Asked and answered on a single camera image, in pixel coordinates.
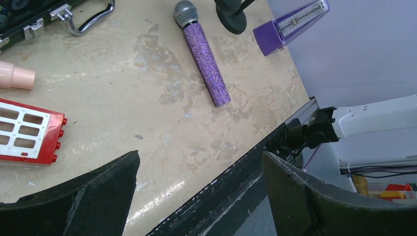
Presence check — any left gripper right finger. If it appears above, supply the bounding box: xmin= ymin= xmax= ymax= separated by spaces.
xmin=262 ymin=151 xmax=417 ymax=236

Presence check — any purple metronome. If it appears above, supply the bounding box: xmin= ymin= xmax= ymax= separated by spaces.
xmin=253 ymin=0 xmax=330 ymax=57

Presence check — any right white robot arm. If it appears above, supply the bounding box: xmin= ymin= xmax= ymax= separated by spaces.
xmin=269 ymin=94 xmax=417 ymax=159

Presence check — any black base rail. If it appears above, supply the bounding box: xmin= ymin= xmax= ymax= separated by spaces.
xmin=148 ymin=98 xmax=318 ymax=236

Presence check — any purple glitter microphone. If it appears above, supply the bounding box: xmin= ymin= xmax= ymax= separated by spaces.
xmin=174 ymin=0 xmax=231 ymax=107

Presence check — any black poker chip case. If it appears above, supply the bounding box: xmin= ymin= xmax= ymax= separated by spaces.
xmin=0 ymin=0 xmax=116 ymax=52

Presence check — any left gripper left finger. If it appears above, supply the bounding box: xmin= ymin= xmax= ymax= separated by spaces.
xmin=0 ymin=150 xmax=140 ymax=236

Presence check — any pink plastic cylinder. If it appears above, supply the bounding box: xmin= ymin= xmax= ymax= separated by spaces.
xmin=0 ymin=61 xmax=36 ymax=90

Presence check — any red toy block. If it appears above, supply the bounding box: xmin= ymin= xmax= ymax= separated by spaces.
xmin=0 ymin=99 xmax=67 ymax=165

